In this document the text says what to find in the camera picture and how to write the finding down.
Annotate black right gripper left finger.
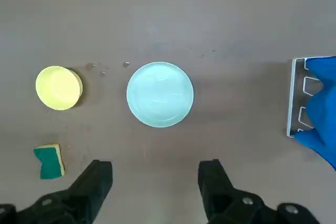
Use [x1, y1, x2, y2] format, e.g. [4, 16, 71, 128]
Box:
[0, 159, 114, 224]

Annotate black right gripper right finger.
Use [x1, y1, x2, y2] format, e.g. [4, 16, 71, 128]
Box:
[197, 158, 320, 224]

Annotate green and yellow sponge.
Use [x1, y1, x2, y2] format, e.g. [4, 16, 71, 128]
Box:
[33, 144, 66, 180]

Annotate small yellow dish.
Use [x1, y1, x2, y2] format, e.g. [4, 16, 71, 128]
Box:
[35, 66, 83, 111]

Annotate light blue plate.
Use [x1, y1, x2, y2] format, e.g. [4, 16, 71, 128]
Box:
[126, 61, 195, 128]

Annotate white metal rack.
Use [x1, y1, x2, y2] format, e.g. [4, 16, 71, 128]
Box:
[286, 57, 336, 138]

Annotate blue cloth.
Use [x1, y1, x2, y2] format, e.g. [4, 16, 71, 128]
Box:
[293, 56, 336, 171]

